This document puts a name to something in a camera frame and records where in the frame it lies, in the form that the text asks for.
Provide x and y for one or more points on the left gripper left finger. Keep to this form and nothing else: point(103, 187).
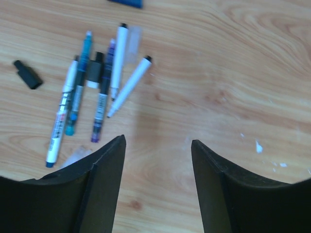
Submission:
point(80, 198)

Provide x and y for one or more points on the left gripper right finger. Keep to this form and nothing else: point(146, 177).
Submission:
point(233, 199)

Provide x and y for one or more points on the white pen black end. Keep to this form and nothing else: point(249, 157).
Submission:
point(120, 46)

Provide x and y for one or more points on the black pen cap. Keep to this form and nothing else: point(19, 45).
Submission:
point(28, 75)

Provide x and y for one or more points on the purple pen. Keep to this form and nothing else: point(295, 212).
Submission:
point(104, 93)

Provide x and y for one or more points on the angled white pen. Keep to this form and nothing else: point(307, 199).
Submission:
point(133, 80)

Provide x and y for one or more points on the dark blue pen cap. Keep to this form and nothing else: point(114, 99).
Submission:
point(132, 3)

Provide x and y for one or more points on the white marker blue tip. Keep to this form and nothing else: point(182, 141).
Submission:
point(61, 115)

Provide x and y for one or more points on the short black white marker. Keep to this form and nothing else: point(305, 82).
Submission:
point(95, 70)

